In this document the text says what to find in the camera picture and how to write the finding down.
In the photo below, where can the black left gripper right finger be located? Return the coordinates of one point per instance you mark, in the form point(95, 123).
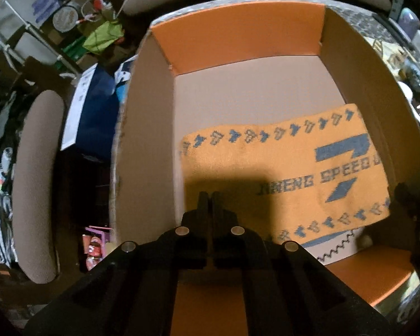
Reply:
point(286, 291)

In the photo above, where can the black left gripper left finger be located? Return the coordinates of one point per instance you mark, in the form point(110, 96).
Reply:
point(132, 290)

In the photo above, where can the orange knit towel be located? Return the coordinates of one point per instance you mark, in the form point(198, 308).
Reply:
point(297, 180)

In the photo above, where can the brown chair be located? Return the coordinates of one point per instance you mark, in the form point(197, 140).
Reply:
point(32, 230)

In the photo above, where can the dark blue box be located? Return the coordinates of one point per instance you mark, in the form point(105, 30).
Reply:
point(93, 111)

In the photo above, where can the orange cardboard box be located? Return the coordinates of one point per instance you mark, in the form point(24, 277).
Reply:
point(259, 63)

